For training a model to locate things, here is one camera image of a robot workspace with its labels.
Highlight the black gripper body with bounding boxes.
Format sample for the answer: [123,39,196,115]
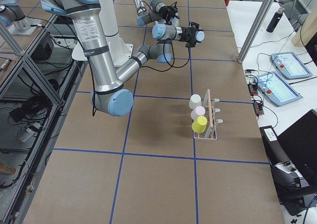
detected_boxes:
[182,27,198,46]
[159,6,179,21]

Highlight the pale green plastic cup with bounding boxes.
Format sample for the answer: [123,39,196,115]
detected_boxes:
[189,94,202,110]

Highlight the pink plastic cup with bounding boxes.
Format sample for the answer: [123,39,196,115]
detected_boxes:
[191,106,206,120]

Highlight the yellow plastic cup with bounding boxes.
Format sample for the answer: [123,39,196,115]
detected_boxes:
[192,115,208,133]

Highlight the blue plastic cup front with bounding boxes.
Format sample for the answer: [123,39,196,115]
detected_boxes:
[195,31,205,43]

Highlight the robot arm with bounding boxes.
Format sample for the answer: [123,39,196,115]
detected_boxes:
[133,0,180,26]
[41,0,205,117]

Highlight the black bottle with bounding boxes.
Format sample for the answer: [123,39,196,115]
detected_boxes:
[266,7,285,33]

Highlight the teach pendant far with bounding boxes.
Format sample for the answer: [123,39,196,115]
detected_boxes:
[270,52,313,80]

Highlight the teach pendant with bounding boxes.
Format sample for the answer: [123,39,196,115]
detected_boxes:
[270,52,313,80]
[255,71,302,107]

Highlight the teach pendant near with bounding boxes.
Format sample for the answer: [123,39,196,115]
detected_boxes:
[255,71,302,107]

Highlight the black monitor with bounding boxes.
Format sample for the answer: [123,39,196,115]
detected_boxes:
[278,109,317,185]

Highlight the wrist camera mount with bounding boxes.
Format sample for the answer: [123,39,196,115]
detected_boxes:
[189,21,200,31]

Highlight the aluminium frame post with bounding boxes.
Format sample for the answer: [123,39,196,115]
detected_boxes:
[237,0,274,64]

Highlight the white wire cup rack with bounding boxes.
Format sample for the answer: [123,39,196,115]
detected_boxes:
[193,89,223,140]

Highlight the black cable on desk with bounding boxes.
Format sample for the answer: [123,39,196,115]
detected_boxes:
[245,30,308,129]

